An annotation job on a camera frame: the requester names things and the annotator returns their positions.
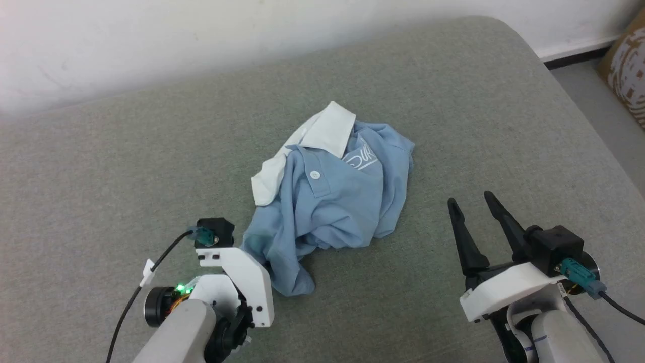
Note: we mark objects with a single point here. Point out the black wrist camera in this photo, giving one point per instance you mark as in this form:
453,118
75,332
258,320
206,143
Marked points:
554,247
217,229

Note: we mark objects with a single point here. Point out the light blue polo shirt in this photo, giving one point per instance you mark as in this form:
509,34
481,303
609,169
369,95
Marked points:
332,201

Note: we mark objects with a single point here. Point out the white black baseboard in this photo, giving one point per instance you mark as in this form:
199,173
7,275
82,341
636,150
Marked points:
579,53

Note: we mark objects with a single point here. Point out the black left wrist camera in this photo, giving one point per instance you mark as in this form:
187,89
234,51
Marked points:
217,229

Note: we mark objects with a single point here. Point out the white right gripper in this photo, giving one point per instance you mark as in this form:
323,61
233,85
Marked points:
509,290

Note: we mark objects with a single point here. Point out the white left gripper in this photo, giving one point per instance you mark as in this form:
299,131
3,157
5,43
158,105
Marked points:
252,282

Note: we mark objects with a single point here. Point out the grey-green fabric sofa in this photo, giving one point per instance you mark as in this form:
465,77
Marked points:
151,176

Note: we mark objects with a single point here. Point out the brown printed cardboard box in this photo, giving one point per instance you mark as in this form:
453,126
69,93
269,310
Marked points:
627,75

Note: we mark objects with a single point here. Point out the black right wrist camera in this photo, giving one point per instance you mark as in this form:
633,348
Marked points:
554,247

